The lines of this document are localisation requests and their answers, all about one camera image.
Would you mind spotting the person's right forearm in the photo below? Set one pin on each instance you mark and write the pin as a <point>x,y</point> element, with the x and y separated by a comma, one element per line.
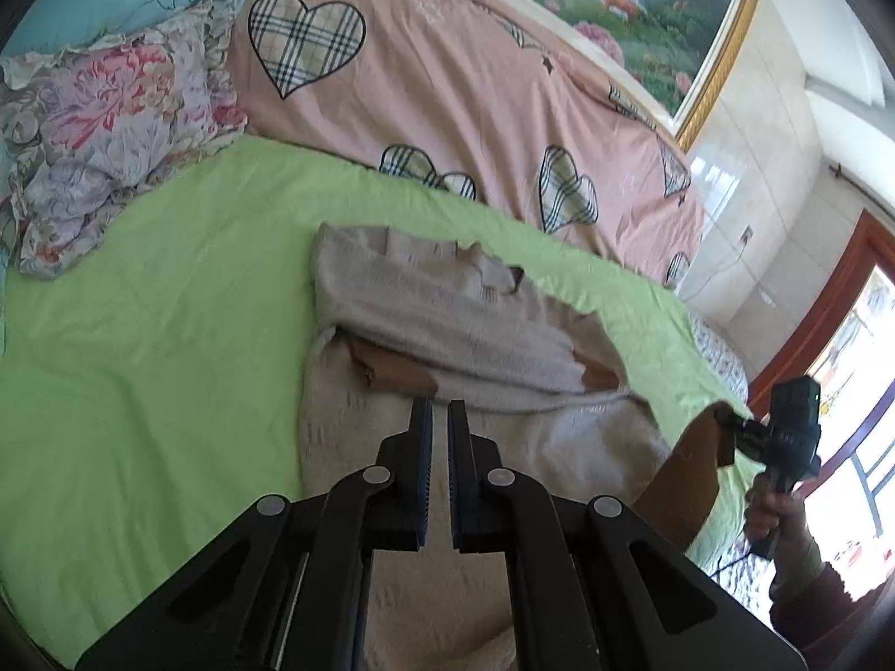
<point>825,594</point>

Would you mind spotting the pink quilt with plaid hearts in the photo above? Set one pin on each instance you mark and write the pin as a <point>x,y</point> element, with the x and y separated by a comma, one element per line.
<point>447,84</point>

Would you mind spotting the knit sweater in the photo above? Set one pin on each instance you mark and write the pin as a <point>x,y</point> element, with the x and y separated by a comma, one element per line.
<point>433,321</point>

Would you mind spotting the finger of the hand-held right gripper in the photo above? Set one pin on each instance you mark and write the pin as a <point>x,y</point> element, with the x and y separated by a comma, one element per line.
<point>731,437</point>

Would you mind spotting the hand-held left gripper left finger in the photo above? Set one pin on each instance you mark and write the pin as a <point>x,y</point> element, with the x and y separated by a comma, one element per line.
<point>421,475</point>

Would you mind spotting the person's right hand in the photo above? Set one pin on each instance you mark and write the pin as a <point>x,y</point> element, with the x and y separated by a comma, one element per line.
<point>786,514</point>

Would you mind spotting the green bed sheet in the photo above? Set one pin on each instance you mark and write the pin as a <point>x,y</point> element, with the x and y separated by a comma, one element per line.
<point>175,335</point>

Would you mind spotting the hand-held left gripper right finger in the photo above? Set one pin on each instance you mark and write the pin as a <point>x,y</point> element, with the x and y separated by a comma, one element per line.
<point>458,475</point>

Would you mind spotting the gold framed landscape painting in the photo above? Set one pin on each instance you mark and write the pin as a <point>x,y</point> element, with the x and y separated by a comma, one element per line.
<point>650,7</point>

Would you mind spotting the wooden window frame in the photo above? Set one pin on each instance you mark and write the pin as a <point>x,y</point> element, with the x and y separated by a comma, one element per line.
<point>832,293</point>

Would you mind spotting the wall socket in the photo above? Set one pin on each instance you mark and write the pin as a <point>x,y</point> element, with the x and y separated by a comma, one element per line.
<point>747,234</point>

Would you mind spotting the patterned mattress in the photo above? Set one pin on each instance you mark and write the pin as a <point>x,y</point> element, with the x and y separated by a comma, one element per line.
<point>720,356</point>

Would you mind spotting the floral ruffled pillow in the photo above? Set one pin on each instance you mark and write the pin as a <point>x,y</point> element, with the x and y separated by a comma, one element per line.
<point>119,133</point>

